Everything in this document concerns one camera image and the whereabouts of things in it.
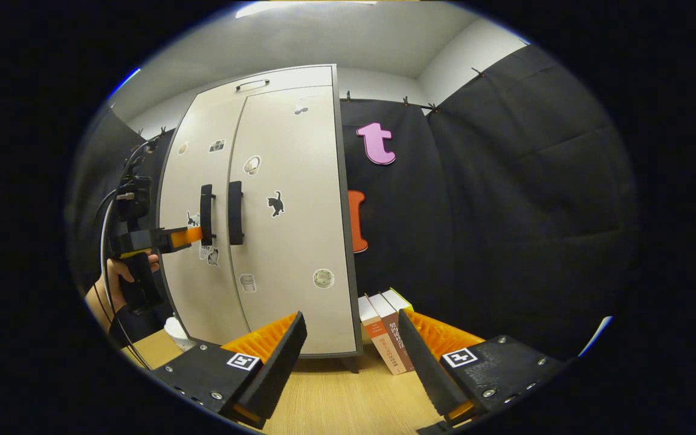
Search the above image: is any large ceiling light panel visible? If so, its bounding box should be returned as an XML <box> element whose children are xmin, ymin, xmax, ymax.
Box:
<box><xmin>236</xmin><ymin>1</ymin><xmax>379</xmax><ymax>19</ymax></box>

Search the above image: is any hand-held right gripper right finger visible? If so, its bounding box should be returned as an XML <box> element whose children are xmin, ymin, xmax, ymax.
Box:
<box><xmin>398</xmin><ymin>309</ymin><xmax>566</xmax><ymax>425</ymax></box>

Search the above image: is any white shoe cabinet door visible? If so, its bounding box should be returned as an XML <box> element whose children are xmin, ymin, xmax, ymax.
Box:
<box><xmin>227</xmin><ymin>85</ymin><xmax>358</xmax><ymax>357</ymax></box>
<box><xmin>159</xmin><ymin>94</ymin><xmax>247</xmax><ymax>346</ymax></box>

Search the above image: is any white round object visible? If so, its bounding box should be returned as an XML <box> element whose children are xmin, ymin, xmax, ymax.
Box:
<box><xmin>164</xmin><ymin>316</ymin><xmax>196</xmax><ymax>352</ymax></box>

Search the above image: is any brown spine book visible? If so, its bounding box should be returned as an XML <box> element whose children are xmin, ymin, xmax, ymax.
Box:
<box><xmin>372</xmin><ymin>293</ymin><xmax>415</xmax><ymax>373</ymax></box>

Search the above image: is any black door handle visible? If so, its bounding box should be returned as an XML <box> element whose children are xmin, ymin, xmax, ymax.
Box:
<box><xmin>228</xmin><ymin>181</ymin><xmax>244</xmax><ymax>245</ymax></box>
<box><xmin>200</xmin><ymin>184</ymin><xmax>214</xmax><ymax>245</ymax></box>

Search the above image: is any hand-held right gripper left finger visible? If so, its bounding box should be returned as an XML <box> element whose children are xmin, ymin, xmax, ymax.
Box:
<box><xmin>152</xmin><ymin>311</ymin><xmax>308</xmax><ymax>430</ymax></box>

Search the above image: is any white shoe cabinet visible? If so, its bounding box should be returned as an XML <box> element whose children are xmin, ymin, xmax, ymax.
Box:
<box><xmin>158</xmin><ymin>63</ymin><xmax>364</xmax><ymax>374</ymax></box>

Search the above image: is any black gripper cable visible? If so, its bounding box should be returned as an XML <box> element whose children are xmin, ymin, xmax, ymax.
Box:
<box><xmin>99</xmin><ymin>134</ymin><xmax>164</xmax><ymax>369</ymax></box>

